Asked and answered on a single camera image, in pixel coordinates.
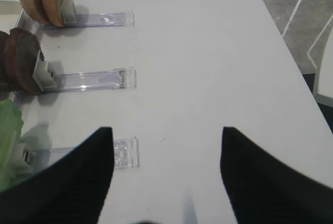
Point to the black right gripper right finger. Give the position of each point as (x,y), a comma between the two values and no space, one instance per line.
(262,189)

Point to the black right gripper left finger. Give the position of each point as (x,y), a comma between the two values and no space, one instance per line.
(73,190)

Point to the green lettuce leaf in rack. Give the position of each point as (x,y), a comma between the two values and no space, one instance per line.
(11,125)

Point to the outer brown meat patty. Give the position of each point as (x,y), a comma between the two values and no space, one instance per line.
(27,51)

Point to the brown meat patty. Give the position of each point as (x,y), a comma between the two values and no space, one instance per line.
(9,41)
(27,51)

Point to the inner brown meat patty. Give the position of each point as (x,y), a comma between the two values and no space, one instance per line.
(9,41)

